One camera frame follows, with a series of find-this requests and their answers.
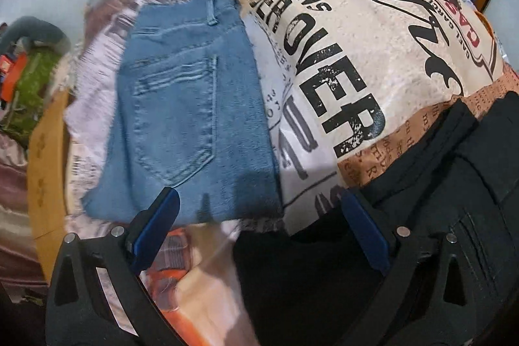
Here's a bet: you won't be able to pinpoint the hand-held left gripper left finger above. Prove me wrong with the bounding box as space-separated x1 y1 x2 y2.
45 187 183 346

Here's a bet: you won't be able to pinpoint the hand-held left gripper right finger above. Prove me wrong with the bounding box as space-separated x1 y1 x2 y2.
341 190 476 346

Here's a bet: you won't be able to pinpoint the black pants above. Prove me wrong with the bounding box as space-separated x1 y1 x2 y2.
233 90 519 346

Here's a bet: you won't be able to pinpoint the blue jeans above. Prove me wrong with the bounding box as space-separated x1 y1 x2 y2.
83 0 284 227

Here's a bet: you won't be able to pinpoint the bamboo lap table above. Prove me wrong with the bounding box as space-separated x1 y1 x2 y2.
28 90 76 245

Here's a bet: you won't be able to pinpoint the striped curtain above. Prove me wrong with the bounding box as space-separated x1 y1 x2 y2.
0 127 51 290

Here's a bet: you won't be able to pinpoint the printed blanket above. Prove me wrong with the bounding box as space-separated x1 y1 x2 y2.
36 0 519 346

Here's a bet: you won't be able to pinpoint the green fabric storage basket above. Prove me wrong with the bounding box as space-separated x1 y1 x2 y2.
0 46 67 138

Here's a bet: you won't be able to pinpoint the orange box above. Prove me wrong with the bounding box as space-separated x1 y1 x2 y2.
0 53 30 103

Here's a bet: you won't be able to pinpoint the grey neck pillow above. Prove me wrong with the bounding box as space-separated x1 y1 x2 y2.
2 17 70 55

